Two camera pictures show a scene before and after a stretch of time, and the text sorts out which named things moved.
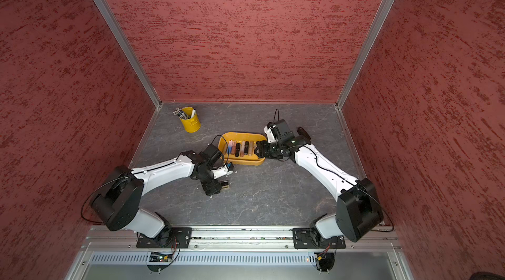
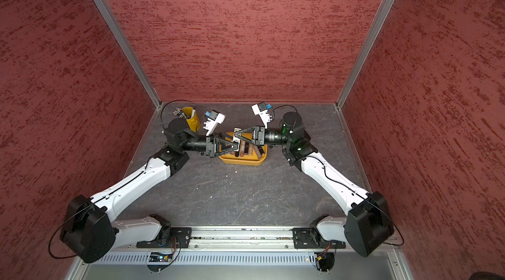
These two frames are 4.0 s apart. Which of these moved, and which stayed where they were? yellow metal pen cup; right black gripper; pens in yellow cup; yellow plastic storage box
Moved: right black gripper
Stayed: yellow plastic storage box; pens in yellow cup; yellow metal pen cup
